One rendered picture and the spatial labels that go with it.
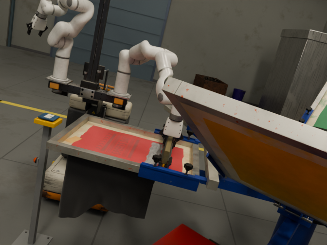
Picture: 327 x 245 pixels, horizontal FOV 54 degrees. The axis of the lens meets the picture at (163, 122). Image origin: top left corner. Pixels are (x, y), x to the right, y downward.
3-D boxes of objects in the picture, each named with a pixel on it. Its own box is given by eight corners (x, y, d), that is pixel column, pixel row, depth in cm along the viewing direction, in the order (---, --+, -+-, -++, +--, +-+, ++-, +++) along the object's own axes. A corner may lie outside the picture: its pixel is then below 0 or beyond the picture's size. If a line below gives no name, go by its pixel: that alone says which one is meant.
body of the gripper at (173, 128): (185, 117, 182) (180, 135, 185) (167, 113, 182) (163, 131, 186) (184, 121, 175) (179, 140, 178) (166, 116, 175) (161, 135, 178)
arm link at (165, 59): (141, 49, 199) (160, 53, 208) (148, 79, 193) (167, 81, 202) (155, 35, 187) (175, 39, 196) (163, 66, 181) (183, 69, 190)
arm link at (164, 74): (166, 75, 192) (174, 107, 186) (149, 73, 184) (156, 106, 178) (175, 68, 186) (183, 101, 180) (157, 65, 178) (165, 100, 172)
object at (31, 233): (8, 249, 216) (23, 117, 189) (24, 230, 238) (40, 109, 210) (38, 257, 216) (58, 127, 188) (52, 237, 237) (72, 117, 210)
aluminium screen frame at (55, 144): (45, 148, 160) (46, 141, 158) (84, 118, 215) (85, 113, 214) (197, 188, 157) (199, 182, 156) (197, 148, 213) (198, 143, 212)
